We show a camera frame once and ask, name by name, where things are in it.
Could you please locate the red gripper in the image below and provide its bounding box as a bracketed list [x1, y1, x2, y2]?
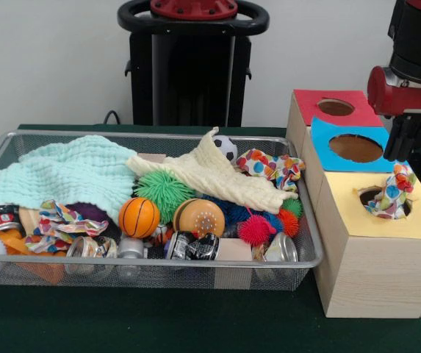
[367, 65, 421, 163]

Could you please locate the colourful polka dot cloth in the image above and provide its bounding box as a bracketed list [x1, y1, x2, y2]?
[24, 199, 110, 254]
[363, 163, 418, 221]
[234, 148, 306, 193]

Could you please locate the wooden box with three holes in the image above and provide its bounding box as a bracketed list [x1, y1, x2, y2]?
[286, 89, 421, 319]

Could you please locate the shallow mesh bin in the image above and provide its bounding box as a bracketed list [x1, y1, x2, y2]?
[0, 130, 324, 291]

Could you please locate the crushed silver can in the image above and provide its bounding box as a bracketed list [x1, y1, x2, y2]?
[265, 232, 299, 263]

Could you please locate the small toy soccer ball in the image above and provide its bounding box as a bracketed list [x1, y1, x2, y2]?
[212, 135, 239, 163]

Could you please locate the cream waffle cloth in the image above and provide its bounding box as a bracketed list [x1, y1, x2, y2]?
[126, 126, 299, 215]

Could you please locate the hamburger toy ball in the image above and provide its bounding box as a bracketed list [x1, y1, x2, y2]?
[172, 198, 226, 238]

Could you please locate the green spiky rubber ball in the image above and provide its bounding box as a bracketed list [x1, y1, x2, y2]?
[133, 169, 196, 214]

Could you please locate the orange toy basketball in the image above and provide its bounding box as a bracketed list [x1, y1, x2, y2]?
[118, 197, 162, 239]

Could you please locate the mint green waffle cloth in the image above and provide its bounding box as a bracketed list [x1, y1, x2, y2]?
[0, 135, 137, 225]

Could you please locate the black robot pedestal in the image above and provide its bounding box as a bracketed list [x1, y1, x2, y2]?
[117, 0, 270, 128]

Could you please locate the black cable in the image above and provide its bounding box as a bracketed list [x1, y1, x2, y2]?
[103, 109, 123, 126]

